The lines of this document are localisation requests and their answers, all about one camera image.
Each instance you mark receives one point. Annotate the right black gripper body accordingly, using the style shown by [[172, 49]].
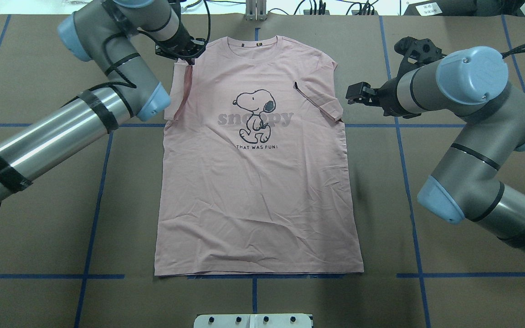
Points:
[[386, 96]]

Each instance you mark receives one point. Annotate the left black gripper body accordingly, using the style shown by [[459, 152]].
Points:
[[181, 44]]

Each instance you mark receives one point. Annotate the pink Snoopy t-shirt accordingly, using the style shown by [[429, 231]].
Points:
[[255, 166]]

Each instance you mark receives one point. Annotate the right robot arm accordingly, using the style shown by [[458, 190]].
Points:
[[474, 85]]

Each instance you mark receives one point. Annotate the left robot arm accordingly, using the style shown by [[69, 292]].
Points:
[[101, 32]]

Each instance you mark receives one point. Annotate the black box with label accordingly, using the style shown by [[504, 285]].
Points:
[[428, 8]]

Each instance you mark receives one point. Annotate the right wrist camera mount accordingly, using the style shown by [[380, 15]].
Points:
[[417, 53]]

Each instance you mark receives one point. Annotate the aluminium frame post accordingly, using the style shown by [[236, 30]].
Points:
[[256, 10]]

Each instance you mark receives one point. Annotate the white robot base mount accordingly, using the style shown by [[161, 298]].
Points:
[[255, 320]]

